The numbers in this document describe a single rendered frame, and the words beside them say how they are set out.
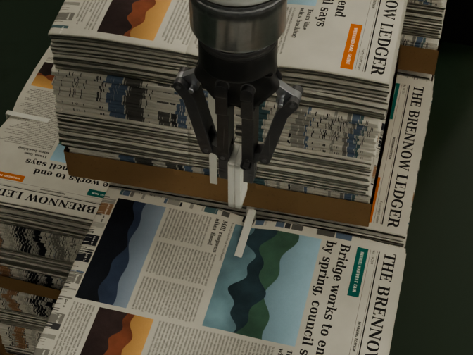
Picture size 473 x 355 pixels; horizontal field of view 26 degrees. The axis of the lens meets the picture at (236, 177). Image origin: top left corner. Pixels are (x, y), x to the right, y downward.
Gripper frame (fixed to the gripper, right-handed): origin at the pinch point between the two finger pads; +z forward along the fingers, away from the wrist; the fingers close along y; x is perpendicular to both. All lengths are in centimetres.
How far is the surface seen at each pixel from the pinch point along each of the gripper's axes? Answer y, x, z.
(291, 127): -4.4, -6.9, -1.9
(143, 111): 12.7, -6.8, -0.5
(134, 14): 14.5, -11.6, -10.3
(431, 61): -18.0, -35.9, 10.0
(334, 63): -8.2, -8.6, -10.5
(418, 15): -15.3, -36.5, 3.2
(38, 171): 38, -26, 36
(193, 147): 6.9, -6.5, 3.6
